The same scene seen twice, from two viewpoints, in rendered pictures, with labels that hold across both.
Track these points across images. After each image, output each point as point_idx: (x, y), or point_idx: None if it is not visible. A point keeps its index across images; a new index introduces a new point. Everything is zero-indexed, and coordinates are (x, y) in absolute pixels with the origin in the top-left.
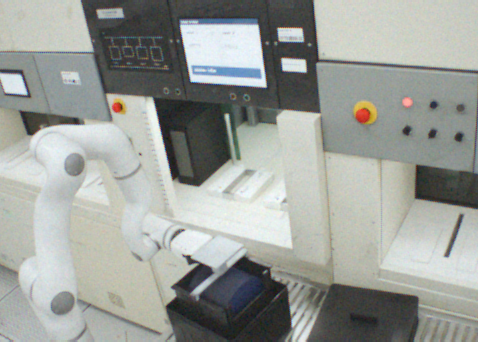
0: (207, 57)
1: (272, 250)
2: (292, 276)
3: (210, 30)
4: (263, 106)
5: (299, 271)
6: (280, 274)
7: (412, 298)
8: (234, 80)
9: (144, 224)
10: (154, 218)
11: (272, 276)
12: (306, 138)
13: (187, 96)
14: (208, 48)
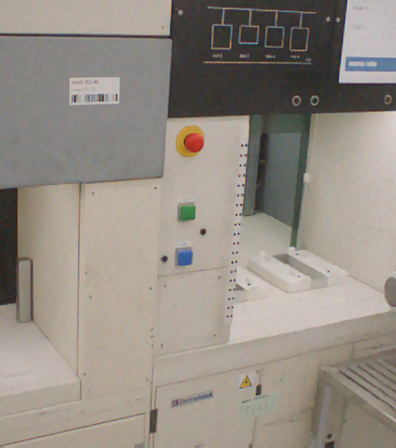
0: (371, 44)
1: (374, 324)
2: None
3: (385, 6)
4: None
5: None
6: (389, 352)
7: None
8: (395, 76)
9: None
10: None
11: (387, 357)
12: None
13: (326, 106)
14: (375, 31)
